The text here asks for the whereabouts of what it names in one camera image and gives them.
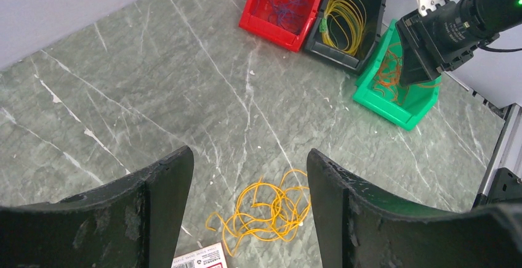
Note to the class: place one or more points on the black plastic bin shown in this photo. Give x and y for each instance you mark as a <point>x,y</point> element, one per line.
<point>346,32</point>

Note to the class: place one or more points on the small red white box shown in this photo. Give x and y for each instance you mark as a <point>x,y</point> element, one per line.
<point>211,256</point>

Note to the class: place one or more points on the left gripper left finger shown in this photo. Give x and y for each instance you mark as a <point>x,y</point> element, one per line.
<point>133,221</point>

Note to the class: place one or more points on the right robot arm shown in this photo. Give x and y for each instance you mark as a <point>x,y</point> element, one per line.
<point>484,20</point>

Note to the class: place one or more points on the green plastic bin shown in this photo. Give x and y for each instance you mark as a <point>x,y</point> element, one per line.
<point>379,88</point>

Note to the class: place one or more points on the red plastic bin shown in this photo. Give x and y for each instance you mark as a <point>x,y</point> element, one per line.
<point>285,23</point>

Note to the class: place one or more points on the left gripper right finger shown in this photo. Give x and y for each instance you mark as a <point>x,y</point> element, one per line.
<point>359,224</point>

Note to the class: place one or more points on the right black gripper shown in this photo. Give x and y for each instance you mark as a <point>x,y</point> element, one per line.
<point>433,44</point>

